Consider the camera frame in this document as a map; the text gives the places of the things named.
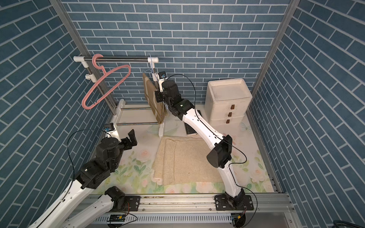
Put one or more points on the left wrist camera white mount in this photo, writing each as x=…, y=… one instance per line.
x=111, y=130

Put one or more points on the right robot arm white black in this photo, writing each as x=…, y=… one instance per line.
x=221, y=146

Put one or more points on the small black controller board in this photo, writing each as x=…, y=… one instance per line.
x=117, y=218

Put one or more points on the metal clothes rack white joints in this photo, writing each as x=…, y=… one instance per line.
x=119, y=79

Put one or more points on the brown plaid scarf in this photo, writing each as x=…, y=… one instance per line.
x=158, y=109

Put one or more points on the white three-drawer cabinet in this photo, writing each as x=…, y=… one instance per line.
x=226, y=101

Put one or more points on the floral table mat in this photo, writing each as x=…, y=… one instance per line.
x=135, y=174

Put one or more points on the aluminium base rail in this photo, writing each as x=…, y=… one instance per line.
x=271, y=210

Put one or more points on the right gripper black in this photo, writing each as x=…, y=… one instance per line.
x=160, y=95

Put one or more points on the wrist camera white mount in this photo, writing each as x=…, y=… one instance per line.
x=161, y=76
x=111, y=130

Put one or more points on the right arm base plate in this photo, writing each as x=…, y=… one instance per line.
x=223, y=202

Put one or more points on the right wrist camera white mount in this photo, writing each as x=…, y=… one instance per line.
x=161, y=76

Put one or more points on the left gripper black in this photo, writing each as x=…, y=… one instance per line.
x=129, y=144

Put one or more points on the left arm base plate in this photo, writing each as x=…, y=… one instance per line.
x=126, y=204

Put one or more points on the beige knitted cloth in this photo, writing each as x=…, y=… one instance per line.
x=182, y=160

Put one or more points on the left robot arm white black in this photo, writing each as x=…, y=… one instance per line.
x=93, y=173

